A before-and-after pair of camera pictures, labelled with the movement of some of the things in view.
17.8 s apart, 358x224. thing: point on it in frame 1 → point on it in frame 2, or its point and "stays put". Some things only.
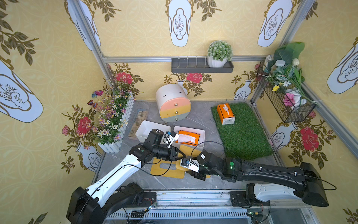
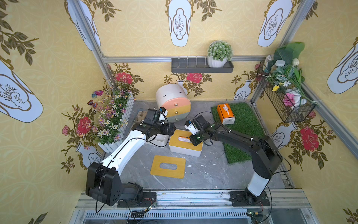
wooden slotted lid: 190,151 → 174,140
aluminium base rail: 212,207 stays put
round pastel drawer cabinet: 174,104 stays put
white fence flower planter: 113,108 stays put
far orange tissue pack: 226,114 stays put
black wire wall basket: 289,104 stays put
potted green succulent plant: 219,52 stays put
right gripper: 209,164 → 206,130
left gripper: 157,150 → 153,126
